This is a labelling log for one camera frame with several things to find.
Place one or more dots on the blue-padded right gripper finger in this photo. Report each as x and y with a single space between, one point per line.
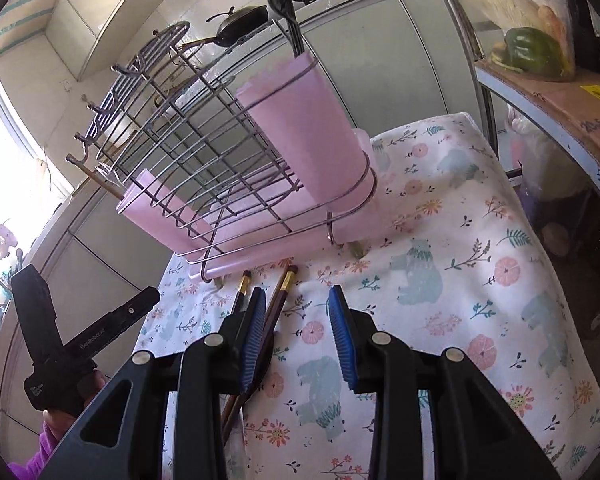
374 361

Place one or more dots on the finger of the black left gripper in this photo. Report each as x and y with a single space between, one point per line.
134 309

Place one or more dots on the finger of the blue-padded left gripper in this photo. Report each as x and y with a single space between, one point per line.
219 363

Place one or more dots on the gold-banded brown chopstick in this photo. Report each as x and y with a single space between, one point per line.
272 319

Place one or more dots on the purple sleeve forearm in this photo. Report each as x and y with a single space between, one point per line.
34 466

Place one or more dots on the person's left hand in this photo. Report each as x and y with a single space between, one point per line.
70 409

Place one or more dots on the gold-banded dark chopstick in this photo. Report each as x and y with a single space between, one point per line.
241 291

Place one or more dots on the floral bear pattern cloth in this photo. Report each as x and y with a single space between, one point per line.
451 262

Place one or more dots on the pink left utensil cup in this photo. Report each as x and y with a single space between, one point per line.
154 208

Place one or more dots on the pink utensil cup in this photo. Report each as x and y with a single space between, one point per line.
154 208
294 106

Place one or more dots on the pink drip tray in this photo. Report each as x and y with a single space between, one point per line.
292 224

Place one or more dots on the white plastic bag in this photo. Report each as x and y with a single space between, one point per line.
547 170

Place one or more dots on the pink right utensil cup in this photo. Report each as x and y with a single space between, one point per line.
294 106

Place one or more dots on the chrome shelf pole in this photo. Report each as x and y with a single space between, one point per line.
474 53

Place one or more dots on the black frying pan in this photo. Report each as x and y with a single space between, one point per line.
237 24

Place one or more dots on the green bell pepper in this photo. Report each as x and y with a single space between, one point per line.
534 51

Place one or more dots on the clear plastic produce bag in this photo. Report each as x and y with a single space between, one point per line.
550 16

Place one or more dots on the metal wire utensil rack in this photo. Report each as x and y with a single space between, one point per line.
182 122

